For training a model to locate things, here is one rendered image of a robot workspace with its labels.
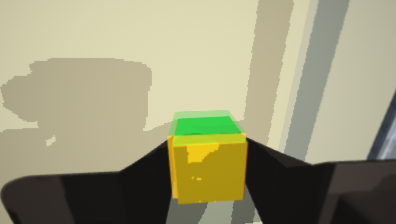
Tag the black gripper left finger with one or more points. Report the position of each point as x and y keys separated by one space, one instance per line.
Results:
x=139 y=195

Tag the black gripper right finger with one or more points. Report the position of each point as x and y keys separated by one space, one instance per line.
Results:
x=286 y=190

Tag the transparent green and yellow cube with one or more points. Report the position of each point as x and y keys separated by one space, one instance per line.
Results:
x=207 y=127

